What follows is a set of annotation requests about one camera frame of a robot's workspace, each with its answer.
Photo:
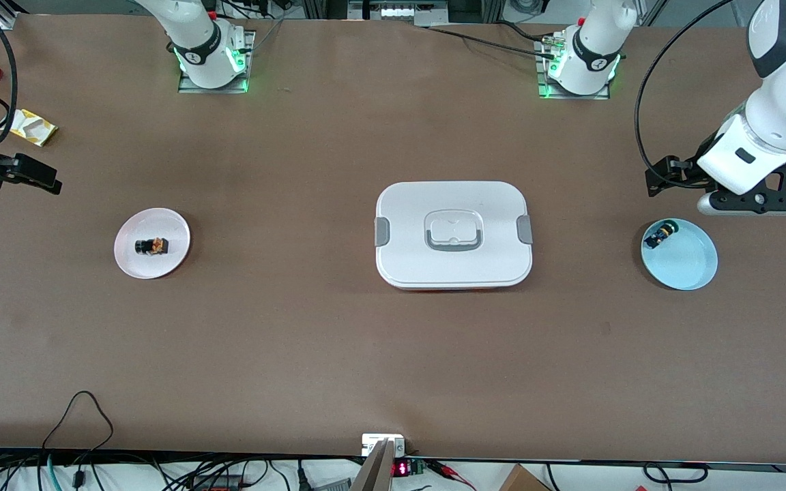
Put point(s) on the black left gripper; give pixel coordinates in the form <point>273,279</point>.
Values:
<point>688,170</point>

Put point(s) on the orange push-button switch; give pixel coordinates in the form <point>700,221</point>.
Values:
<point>153,246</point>

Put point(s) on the brown cardboard box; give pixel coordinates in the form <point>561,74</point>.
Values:
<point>522,479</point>

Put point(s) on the yellow snack packet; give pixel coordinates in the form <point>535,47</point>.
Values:
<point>31,127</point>

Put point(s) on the small black blue toy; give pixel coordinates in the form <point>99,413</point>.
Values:
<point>661,234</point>

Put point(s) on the light blue round plate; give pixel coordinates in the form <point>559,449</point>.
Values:
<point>686,262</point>

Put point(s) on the pink round plate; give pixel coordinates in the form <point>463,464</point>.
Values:
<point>154,262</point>

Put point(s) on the white power strip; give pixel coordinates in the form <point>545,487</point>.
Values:
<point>400,11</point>

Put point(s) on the red LED display board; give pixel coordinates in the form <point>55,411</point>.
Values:
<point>401,468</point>

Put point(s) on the small white mounting block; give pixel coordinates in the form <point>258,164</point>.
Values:
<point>372,443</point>

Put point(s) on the grey aluminium bar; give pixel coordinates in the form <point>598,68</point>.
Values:
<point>376,474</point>

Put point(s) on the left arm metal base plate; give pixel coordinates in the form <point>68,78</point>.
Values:
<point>574,97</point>

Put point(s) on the aluminium frame profile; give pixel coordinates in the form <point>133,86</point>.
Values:
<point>7,12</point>

